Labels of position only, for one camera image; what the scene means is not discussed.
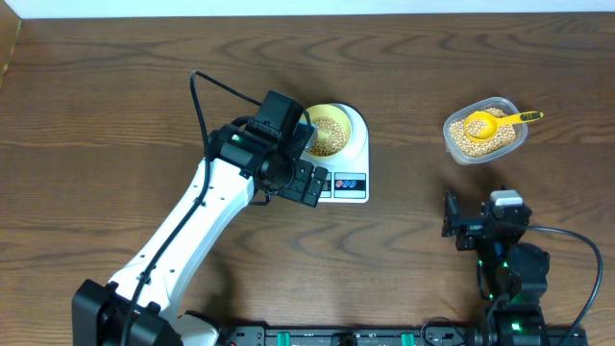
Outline yellow measuring scoop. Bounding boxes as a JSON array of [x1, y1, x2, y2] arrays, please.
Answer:
[[463, 111, 544, 143]]

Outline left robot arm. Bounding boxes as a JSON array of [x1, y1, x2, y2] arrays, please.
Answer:
[[72, 91, 328, 345]]

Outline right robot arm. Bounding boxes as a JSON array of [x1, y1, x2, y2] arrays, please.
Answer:
[[442, 189, 550, 345]]

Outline soybeans in bowl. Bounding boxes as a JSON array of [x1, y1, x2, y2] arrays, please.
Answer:
[[308, 117, 348, 157]]

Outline yellow bowl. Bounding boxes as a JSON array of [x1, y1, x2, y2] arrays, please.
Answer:
[[307, 104, 352, 157]]

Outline white digital kitchen scale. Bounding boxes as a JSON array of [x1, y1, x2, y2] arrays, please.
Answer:
[[301, 103, 370, 204]]

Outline soybeans pile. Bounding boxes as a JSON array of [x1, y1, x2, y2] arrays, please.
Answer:
[[449, 119, 516, 158]]

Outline clear plastic container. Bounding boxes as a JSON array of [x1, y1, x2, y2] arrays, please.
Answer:
[[443, 97, 529, 165]]

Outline left black cable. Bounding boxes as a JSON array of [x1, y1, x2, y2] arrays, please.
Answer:
[[118, 69, 313, 346]]

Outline black cable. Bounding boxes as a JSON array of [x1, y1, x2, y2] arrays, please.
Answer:
[[499, 221, 604, 346], [118, 69, 313, 346]]

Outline right black cable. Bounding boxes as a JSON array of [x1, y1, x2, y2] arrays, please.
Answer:
[[499, 221, 604, 346]]

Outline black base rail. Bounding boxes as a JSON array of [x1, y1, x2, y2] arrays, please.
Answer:
[[210, 325, 588, 346]]

